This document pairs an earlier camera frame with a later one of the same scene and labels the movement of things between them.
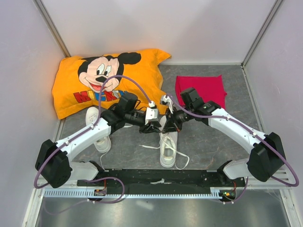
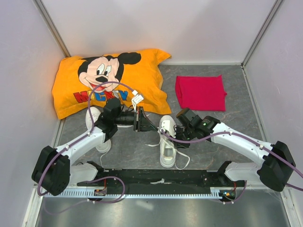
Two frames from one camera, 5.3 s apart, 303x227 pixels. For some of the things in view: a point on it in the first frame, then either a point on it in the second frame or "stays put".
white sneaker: [167, 146] stays put
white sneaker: [102, 144] stays put
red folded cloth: [209, 88] stays put
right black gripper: [170, 126] → [177, 144]
